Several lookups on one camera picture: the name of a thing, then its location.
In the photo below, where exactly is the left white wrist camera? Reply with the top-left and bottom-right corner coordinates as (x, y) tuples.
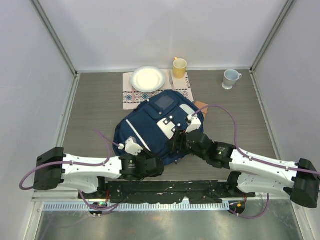
(118, 136), (143, 156)

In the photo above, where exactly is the white paper plate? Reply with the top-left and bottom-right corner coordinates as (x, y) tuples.
(130, 66), (166, 93)

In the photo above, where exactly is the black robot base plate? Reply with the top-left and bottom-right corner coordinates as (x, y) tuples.
(83, 180), (256, 205)

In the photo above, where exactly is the patterned cloth placemat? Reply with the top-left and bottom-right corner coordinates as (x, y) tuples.
(122, 68), (195, 110)

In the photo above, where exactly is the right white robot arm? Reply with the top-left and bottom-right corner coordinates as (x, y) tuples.
(166, 129), (320, 209)

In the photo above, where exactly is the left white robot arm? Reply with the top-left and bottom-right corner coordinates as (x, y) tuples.
(33, 147), (164, 200)

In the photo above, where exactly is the navy blue student backpack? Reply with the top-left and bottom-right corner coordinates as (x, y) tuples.
(113, 90), (199, 166)

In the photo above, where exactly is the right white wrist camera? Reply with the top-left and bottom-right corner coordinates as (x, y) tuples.
(185, 114), (202, 134)

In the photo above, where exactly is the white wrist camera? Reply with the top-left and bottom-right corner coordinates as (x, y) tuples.
(118, 136), (143, 156)
(185, 114), (202, 134)

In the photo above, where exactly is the yellow ceramic mug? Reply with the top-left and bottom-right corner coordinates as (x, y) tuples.
(173, 57), (188, 79)

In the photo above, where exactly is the brown leather wallet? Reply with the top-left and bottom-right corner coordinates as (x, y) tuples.
(194, 101), (208, 118)

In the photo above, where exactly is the slotted cable duct rail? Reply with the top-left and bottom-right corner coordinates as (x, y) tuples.
(42, 200), (230, 212)

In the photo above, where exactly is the light blue footed cup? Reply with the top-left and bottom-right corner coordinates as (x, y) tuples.
(221, 69), (243, 90)

